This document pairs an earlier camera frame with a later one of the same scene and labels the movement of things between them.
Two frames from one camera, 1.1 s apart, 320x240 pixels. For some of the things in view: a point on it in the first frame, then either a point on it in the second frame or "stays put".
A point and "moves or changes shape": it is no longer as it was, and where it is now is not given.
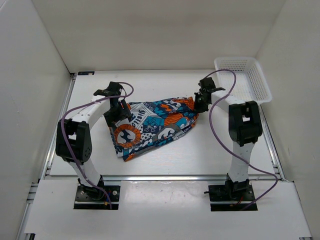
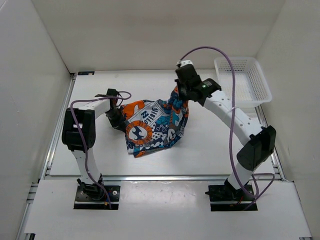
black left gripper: x=124 y=113 to x=120 y=124
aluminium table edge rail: x=165 y=177 stays put
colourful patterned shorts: x=151 y=124 moves or changes shape
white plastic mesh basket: x=250 y=84 stays put
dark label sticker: x=86 y=73 stays put
